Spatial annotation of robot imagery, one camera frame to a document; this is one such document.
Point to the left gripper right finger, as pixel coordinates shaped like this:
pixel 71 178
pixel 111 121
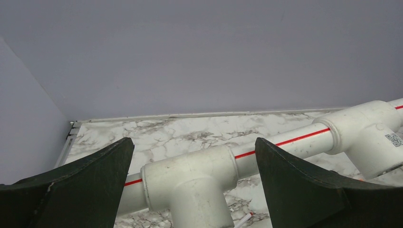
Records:
pixel 300 194

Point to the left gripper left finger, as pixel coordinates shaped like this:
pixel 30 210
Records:
pixel 82 194

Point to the white PVC pipe frame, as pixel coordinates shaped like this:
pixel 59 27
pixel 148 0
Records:
pixel 192 185

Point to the red capped white pen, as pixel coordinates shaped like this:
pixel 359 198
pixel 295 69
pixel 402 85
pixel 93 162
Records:
pixel 243 220

